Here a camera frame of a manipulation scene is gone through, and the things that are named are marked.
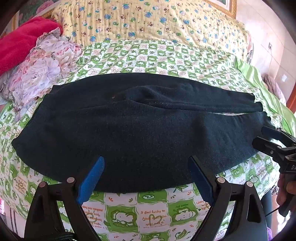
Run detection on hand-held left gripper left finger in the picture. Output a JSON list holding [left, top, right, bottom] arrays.
[[24, 156, 105, 241]]

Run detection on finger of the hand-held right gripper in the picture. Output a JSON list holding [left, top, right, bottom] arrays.
[[261, 126, 296, 145], [252, 137, 289, 163]]

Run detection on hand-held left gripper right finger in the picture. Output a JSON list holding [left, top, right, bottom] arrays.
[[187, 155, 269, 241]]

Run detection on black pants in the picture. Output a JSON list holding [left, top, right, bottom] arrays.
[[11, 74, 272, 193]]

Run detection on person's right hand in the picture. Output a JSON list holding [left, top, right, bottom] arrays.
[[277, 173, 296, 210]]

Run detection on grey pink quilt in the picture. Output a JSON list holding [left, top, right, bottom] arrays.
[[265, 74, 289, 106]]

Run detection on plain light green cloth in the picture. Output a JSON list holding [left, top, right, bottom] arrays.
[[233, 57, 296, 137]]

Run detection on pink floral cloth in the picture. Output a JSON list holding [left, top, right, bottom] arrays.
[[0, 27, 84, 112]]

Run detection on green checked bed sheet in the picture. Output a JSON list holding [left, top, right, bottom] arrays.
[[0, 38, 292, 241]]

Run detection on red blanket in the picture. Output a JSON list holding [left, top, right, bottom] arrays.
[[0, 17, 64, 75]]

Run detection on yellow patterned pillow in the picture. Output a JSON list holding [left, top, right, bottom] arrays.
[[51, 0, 248, 61]]

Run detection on thin black cable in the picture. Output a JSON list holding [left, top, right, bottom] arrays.
[[265, 207, 281, 217]]

